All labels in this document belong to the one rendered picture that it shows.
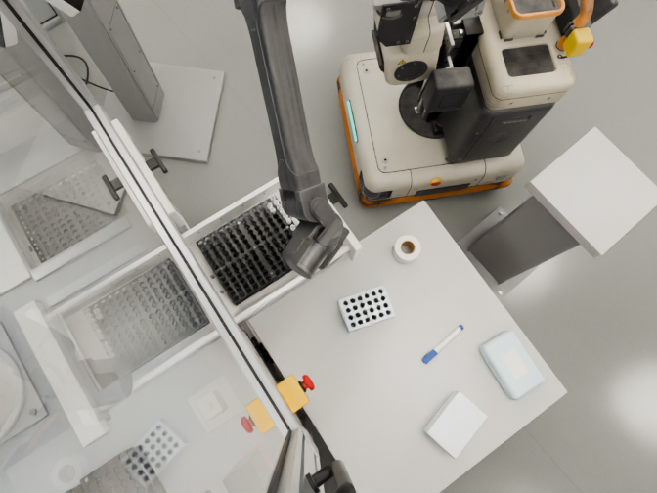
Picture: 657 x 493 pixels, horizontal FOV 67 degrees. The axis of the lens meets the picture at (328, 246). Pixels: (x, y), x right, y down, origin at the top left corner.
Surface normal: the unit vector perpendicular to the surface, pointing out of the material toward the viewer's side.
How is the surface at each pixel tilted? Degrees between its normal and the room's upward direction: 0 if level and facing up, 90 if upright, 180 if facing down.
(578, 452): 0
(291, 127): 43
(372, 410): 0
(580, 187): 0
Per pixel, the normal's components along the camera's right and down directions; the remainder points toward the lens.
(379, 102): 0.04, -0.25
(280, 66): 0.59, 0.20
